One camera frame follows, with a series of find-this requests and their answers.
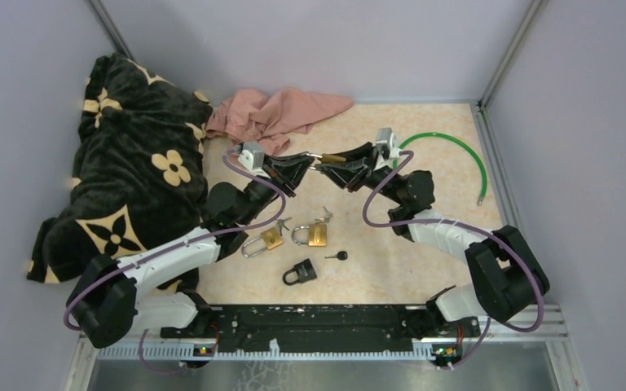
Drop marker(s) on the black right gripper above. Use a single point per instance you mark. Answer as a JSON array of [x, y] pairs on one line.
[[356, 171]]

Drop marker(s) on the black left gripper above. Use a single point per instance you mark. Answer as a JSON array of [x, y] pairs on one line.
[[288, 174]]

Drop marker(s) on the small brass padlock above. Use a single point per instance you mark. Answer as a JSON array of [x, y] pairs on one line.
[[328, 158]]

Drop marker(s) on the small silver key pair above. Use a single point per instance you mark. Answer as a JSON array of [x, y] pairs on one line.
[[281, 224]]

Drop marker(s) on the large brass padlock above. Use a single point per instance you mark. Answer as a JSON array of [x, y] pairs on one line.
[[312, 235]]

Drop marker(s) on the long-shackle brass padlock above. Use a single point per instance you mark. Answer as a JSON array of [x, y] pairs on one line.
[[266, 241]]

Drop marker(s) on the black-head key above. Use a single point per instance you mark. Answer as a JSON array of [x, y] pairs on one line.
[[341, 256]]

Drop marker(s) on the black padlock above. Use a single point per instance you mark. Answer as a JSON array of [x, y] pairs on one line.
[[302, 272]]

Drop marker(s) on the green cable lock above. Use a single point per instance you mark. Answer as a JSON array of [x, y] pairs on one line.
[[479, 162]]

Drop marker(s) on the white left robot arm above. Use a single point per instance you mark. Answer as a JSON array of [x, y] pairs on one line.
[[112, 297]]

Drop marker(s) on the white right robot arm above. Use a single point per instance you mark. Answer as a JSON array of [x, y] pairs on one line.
[[507, 282]]

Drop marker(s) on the pink crumpled cloth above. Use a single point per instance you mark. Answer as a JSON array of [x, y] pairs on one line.
[[252, 116]]

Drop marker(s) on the black floral plush blanket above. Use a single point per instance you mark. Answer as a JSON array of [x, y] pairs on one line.
[[137, 180]]

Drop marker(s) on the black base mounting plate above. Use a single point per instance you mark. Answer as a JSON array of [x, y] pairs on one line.
[[328, 332]]

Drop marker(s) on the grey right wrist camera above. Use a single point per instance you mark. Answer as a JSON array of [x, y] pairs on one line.
[[386, 144]]

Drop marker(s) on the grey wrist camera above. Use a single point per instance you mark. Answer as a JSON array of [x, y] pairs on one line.
[[251, 157], [386, 144]]

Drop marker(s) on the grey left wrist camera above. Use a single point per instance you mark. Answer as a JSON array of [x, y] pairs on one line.
[[251, 157]]

